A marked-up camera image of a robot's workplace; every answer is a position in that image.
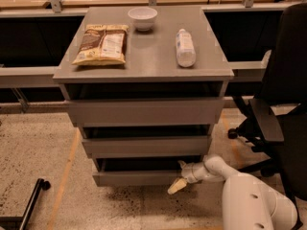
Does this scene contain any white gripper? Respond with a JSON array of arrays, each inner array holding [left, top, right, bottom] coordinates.
[[167, 160, 208, 195]]

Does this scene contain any grey bottom drawer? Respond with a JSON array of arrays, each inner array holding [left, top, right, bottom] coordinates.
[[92, 155, 201, 186]]

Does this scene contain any grey drawer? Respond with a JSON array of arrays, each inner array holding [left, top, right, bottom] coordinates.
[[83, 136, 212, 158], [92, 155, 201, 186], [68, 98, 224, 127]]

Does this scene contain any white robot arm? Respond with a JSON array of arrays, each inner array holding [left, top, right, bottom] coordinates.
[[168, 154, 298, 230]]

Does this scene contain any grey middle drawer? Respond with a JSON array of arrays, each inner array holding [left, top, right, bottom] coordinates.
[[83, 136, 212, 158]]

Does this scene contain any grey top drawer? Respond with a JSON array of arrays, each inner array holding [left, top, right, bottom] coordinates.
[[68, 98, 224, 127]]

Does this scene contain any grey drawer cabinet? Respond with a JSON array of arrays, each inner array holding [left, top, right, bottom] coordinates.
[[52, 5, 235, 177]]

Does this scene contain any black office chair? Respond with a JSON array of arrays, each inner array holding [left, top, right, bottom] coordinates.
[[227, 2, 307, 230]]

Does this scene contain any clear plastic bottle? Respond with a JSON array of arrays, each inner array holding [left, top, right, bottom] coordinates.
[[176, 29, 196, 67]]

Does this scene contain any brown yellow snack bag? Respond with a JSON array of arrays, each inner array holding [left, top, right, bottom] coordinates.
[[73, 24, 129, 66]]

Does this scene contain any white bowl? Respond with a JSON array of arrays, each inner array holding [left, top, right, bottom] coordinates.
[[128, 7, 157, 32]]

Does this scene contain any black wheeled stand leg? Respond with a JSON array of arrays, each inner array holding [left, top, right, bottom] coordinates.
[[0, 178, 51, 230]]

